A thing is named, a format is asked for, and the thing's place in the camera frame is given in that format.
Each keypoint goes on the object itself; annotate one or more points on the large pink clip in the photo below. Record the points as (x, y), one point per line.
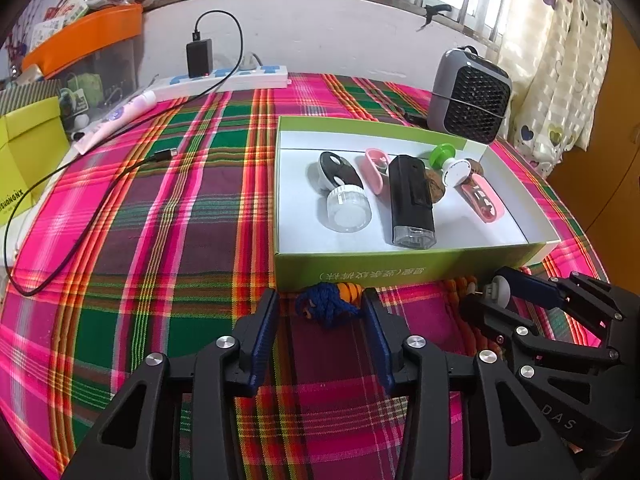
(482, 202)

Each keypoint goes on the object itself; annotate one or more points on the small white ball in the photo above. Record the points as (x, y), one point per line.
(499, 291)

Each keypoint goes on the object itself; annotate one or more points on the striped box lid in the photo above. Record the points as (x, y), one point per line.
(25, 97)

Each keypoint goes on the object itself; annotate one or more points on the yellow-green shoebox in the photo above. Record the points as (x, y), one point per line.
(30, 160)

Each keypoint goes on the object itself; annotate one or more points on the pink plaid tablecloth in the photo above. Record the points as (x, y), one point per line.
(150, 260)

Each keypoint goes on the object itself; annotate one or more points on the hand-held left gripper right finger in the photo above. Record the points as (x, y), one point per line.
(377, 345)

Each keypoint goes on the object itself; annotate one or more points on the small white plastic jar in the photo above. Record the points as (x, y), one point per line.
(347, 212)

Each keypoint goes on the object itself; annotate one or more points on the clear bin with orange lid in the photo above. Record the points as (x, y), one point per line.
(90, 30)

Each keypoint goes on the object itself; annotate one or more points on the green cardboard box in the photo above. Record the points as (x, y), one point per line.
(425, 265)

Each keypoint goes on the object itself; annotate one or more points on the small pink clip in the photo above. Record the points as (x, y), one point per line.
(375, 172)

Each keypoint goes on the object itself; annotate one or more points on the black and white round gadget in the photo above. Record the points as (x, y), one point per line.
(340, 170)

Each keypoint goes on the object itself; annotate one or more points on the black plastic hook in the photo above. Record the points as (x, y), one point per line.
(436, 10)

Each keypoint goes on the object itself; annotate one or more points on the green white round container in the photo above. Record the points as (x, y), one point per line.
(460, 172)

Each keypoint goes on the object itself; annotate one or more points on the grey fan heater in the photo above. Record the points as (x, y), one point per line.
(470, 95)

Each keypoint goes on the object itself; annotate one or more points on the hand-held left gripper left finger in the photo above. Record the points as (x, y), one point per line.
(262, 340)

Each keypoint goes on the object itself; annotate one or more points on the brown walnut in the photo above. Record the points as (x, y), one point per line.
(435, 187)
(478, 167)

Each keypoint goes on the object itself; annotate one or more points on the cream heart-print curtain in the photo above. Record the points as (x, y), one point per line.
(565, 60)

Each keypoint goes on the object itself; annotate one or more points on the small green bag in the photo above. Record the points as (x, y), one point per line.
(82, 92)

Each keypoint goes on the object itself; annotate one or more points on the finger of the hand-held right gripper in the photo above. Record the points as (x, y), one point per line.
(535, 287)
(495, 317)

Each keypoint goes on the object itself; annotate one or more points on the white power strip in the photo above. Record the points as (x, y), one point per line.
(250, 77)

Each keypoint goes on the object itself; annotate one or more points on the wooden cabinet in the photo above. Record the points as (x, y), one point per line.
(610, 170)

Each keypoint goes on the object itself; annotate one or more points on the colourful paper packets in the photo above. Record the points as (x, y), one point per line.
(55, 20)

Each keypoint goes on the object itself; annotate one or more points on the black charger adapter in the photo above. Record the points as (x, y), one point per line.
(200, 60)

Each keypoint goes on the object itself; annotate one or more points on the pink electric toothbrush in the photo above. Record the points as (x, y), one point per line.
(120, 115)

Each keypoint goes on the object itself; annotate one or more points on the black bike light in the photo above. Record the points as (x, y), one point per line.
(407, 195)

